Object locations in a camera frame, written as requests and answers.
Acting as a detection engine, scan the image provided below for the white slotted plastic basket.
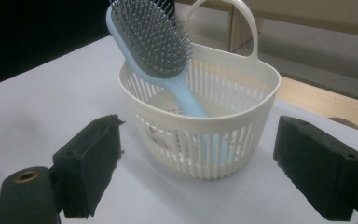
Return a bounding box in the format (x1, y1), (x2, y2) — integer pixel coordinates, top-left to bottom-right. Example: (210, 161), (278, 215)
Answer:
(117, 0), (282, 182)

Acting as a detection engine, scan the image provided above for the light blue hairbrush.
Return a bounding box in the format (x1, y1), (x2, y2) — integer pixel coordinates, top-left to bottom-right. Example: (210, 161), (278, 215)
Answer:
(105, 0), (241, 166)

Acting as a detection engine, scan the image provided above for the white table cover sheet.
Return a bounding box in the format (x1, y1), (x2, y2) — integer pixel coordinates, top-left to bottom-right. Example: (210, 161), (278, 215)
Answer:
(0, 35), (358, 224)

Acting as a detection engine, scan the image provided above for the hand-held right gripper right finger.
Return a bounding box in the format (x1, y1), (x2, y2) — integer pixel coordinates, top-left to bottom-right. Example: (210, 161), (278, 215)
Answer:
(272, 115), (358, 222)

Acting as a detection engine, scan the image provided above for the light wooden table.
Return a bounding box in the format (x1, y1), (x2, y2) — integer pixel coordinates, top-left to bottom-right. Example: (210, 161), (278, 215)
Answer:
(274, 76), (358, 137)

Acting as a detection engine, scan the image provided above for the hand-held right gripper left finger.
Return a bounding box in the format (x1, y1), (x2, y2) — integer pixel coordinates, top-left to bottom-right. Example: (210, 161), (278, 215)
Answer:
(51, 114), (126, 219)

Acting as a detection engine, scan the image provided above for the dark curtain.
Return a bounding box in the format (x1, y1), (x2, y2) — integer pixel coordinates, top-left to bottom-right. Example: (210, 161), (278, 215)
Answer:
(0, 0), (175, 91)

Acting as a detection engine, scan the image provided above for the beige wooden desk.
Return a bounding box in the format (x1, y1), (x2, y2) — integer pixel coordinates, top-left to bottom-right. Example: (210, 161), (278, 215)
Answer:
(173, 0), (358, 53)

